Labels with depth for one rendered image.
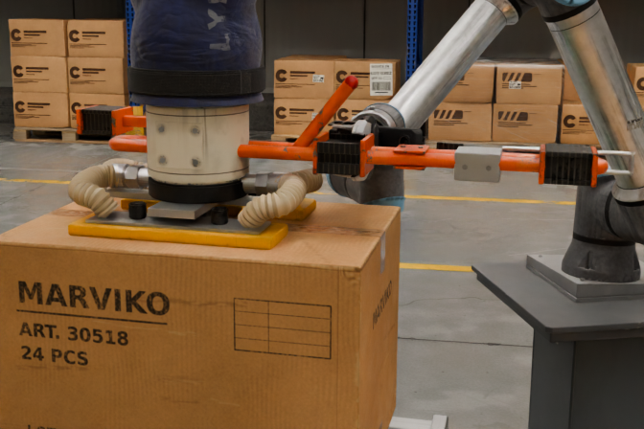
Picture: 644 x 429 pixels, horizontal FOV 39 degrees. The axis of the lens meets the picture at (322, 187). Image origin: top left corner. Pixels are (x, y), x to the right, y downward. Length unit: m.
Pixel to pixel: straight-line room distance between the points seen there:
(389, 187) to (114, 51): 7.62
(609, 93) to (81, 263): 1.14
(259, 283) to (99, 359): 0.30
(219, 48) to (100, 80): 7.92
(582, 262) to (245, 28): 1.16
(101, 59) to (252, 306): 8.03
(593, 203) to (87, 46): 7.54
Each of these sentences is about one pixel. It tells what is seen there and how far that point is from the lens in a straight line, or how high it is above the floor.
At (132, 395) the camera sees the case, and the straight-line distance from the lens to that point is 1.49.
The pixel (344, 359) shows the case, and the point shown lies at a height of 0.94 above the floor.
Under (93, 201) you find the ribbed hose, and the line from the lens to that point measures 1.51.
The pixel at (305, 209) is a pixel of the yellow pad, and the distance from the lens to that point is 1.58.
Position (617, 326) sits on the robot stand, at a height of 0.74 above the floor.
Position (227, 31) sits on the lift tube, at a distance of 1.44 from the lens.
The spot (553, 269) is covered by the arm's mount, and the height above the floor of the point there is 0.79.
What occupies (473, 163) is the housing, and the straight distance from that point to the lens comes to 1.42.
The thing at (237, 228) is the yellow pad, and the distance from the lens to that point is 1.42.
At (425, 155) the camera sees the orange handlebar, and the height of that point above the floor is 1.22.
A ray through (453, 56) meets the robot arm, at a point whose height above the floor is 1.34.
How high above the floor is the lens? 1.46
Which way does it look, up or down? 12 degrees down
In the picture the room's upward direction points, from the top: straight up
